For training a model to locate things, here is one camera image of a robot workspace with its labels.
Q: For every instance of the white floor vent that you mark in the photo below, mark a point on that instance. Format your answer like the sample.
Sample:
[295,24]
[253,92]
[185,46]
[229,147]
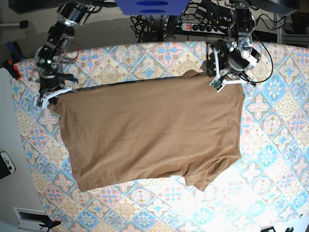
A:
[30,219]

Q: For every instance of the blue handled tool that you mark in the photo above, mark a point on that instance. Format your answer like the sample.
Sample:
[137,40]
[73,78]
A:
[16,52]

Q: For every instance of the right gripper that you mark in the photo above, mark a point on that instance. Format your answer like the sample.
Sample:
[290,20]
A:
[52,84]

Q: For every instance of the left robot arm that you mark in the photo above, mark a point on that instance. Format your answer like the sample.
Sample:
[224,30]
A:
[237,23]

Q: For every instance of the white power strip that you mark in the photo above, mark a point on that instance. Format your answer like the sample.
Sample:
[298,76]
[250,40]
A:
[194,27]

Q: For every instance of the white game controller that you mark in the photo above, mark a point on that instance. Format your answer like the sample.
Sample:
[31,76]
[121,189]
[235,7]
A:
[7,167]

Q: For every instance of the patterned tile tablecloth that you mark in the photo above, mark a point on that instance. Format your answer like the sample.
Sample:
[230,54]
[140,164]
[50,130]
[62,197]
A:
[269,184]

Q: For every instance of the red black table clamp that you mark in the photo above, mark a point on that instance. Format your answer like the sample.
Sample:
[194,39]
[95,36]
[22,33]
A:
[12,69]

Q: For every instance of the brown t-shirt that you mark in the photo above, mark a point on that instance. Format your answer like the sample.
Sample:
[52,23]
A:
[151,129]

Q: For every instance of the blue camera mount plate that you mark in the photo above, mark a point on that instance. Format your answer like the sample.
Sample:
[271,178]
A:
[152,7]

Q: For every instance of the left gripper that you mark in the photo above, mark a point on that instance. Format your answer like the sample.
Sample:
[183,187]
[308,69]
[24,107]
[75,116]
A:
[228,66]

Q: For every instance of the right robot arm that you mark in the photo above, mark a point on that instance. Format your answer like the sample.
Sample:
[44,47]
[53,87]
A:
[49,58]

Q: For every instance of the orange black bottom clamp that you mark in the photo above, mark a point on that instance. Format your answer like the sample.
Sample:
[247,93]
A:
[49,224]

